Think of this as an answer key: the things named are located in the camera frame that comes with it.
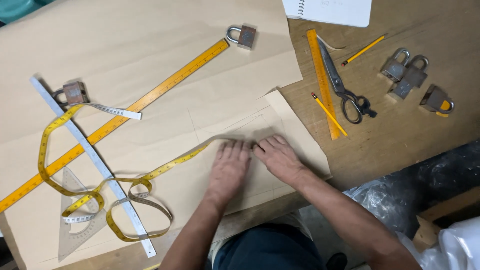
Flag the padlock with yellow tag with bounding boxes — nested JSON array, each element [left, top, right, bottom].
[[419, 85, 455, 118]]

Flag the large brown paper sheet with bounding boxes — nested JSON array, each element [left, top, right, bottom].
[[0, 0, 304, 270]]

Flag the person's black shoe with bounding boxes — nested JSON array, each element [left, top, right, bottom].
[[325, 252, 349, 270]]

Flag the clear plastic set square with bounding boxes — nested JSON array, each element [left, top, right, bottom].
[[58, 167, 110, 263]]

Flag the white spiral notebook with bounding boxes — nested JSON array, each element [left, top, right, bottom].
[[281, 0, 373, 28]]

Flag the person's left hand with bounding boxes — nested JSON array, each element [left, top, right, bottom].
[[206, 139, 253, 205]]

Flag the grey steel padlock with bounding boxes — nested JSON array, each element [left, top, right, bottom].
[[380, 47, 411, 83], [388, 55, 430, 101]]

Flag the brown cardboard box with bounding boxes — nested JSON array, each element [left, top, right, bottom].
[[412, 187, 480, 253]]

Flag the white metal ruler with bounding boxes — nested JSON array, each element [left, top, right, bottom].
[[29, 77, 157, 259]]

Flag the rusty steel padlock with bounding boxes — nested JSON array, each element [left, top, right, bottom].
[[226, 25, 257, 51], [52, 81, 91, 108]]

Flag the clear plastic bag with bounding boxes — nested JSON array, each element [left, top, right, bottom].
[[343, 179, 418, 242]]

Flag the yellow tape measure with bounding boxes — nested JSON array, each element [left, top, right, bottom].
[[38, 102, 241, 242]]

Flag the black plastic sheet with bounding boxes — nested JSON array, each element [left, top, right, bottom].
[[371, 139, 480, 229]]

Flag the teal plastic object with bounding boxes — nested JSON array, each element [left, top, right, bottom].
[[0, 0, 58, 25]]

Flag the thin paper strip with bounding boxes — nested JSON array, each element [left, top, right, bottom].
[[316, 34, 346, 52]]

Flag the brown paper pattern piece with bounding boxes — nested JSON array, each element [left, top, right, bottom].
[[187, 89, 333, 216]]

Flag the person's dark trousers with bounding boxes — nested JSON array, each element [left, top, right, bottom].
[[211, 223, 328, 270]]

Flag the white plastic bag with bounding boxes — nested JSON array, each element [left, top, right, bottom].
[[396, 216, 480, 270]]

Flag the short yellow ruler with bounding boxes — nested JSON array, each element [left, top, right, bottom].
[[306, 29, 341, 142]]

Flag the person's right hand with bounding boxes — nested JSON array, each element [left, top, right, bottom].
[[253, 134, 313, 189]]

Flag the long yellow wooden ruler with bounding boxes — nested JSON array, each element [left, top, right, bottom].
[[0, 38, 230, 214]]

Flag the black tailor scissors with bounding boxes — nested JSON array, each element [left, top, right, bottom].
[[317, 37, 378, 125]]

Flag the yellow pencil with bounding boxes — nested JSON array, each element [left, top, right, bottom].
[[341, 35, 386, 67], [311, 92, 349, 138]]

